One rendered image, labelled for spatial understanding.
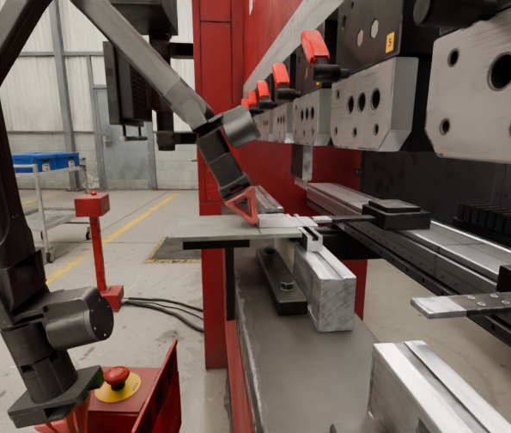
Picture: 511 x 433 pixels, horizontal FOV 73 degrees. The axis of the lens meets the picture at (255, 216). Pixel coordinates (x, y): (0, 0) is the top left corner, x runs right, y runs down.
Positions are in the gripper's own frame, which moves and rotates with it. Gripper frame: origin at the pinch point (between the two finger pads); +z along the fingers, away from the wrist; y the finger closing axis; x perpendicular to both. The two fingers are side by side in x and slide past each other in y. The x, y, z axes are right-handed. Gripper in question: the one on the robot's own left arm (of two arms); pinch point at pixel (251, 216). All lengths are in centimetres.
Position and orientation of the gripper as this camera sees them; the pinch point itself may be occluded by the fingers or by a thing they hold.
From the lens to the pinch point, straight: 75.2
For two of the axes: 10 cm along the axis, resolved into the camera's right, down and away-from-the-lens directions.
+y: -1.2, -2.2, 9.7
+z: 4.6, 8.5, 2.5
